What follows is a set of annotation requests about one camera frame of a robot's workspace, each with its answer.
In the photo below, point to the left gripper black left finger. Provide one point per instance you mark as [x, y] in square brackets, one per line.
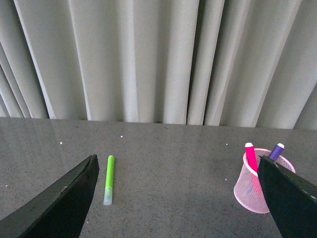
[60, 210]

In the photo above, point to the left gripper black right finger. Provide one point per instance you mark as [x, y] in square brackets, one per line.
[292, 200]

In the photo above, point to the purple marker pen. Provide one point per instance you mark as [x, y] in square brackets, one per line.
[276, 151]

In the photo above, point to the pink marker pen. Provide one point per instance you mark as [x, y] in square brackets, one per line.
[251, 158]

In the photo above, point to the pink mesh cup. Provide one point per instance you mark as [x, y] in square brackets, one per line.
[247, 189]

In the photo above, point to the green marker pen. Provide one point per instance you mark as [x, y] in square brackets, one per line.
[109, 181]

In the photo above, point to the grey pleated curtain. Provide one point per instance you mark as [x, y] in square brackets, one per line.
[248, 63]

